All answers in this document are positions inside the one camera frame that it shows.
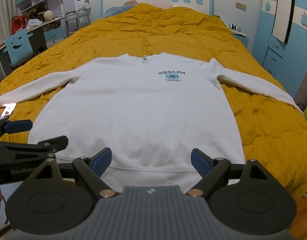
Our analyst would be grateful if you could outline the wall switch plate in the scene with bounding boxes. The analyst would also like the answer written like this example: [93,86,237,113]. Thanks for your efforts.
[235,2,247,11]

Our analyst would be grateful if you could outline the blue nightstand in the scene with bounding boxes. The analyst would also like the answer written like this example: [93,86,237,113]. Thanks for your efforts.
[233,30,249,48]

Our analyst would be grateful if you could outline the round cream ball lamp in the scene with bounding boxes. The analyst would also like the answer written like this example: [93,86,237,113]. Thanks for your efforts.
[43,10,53,21]

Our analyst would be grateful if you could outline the red bag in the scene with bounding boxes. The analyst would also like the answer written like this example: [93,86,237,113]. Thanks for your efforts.
[11,15,29,34]

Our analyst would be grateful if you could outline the white blue desk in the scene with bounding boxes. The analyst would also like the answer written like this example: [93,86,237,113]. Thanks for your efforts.
[0,15,65,82]

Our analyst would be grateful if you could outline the white Nevada sweatshirt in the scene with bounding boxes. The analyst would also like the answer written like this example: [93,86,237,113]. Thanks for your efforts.
[0,53,295,191]

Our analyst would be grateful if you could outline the smartphone on bed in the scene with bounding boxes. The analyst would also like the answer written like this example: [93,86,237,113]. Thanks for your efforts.
[0,103,16,120]

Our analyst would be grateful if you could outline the blue white wardrobe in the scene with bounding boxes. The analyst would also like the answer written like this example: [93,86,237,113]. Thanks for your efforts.
[252,0,307,102]

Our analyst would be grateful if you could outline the blue smiley face chair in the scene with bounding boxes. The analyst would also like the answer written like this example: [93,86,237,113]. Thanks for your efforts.
[4,29,33,68]

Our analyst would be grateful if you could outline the black white headphones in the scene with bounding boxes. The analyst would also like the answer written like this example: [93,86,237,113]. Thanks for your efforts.
[229,23,241,32]

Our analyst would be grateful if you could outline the blue pillow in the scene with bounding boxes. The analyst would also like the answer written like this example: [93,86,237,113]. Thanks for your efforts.
[102,0,138,18]

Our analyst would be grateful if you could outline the grey metal chair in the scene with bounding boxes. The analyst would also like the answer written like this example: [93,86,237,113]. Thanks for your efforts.
[64,7,91,37]

